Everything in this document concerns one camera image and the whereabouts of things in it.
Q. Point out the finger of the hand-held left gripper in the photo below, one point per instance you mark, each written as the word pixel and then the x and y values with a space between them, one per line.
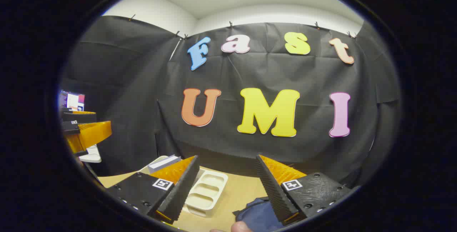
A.
pixel 80 117
pixel 89 134

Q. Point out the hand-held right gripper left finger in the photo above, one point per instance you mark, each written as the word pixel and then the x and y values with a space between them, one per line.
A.
pixel 178 192

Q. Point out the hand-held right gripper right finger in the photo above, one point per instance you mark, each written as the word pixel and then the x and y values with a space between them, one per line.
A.
pixel 276 192

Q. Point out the navy blue schoolbag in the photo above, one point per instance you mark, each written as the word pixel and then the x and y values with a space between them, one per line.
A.
pixel 260 214

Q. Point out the cream plastic bookshelf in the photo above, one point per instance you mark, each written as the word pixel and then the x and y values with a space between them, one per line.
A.
pixel 209 189

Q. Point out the blue cover white book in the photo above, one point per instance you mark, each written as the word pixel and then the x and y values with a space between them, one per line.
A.
pixel 164 163

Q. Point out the computer monitor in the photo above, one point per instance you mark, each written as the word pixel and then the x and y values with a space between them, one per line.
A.
pixel 73 100

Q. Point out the white side table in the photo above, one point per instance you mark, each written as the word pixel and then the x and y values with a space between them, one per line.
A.
pixel 92 156

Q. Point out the black backdrop cloth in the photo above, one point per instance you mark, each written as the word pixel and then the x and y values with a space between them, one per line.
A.
pixel 285 71

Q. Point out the row of black cloth clips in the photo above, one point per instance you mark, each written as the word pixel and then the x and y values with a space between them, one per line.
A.
pixel 230 24

